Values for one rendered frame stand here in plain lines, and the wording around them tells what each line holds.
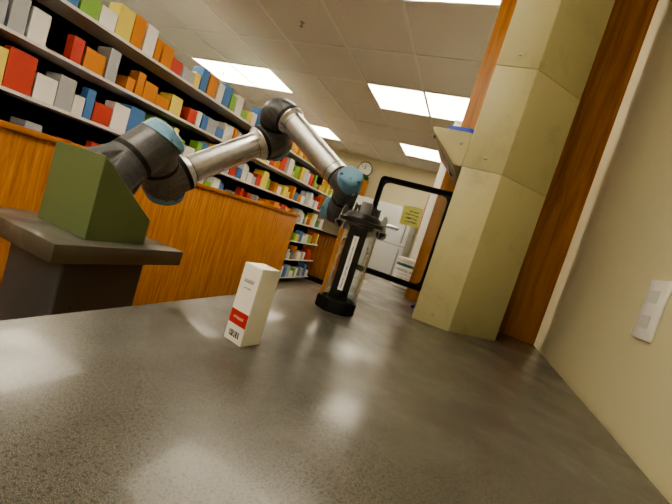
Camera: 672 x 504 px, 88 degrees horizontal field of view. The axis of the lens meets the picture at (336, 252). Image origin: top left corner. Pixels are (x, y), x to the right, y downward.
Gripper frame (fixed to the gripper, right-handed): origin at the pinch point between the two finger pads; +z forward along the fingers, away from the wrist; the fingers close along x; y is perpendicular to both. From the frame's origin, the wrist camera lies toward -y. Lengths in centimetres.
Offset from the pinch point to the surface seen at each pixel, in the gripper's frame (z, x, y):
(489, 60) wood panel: -57, 25, 79
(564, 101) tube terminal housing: -24, 44, 54
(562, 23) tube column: -19, 35, 71
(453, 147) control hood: -21.9, 17.9, 32.1
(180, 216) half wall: -167, -141, -26
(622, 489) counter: 41, 41, -21
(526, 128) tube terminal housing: -19, 35, 42
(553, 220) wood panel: -48, 63, 26
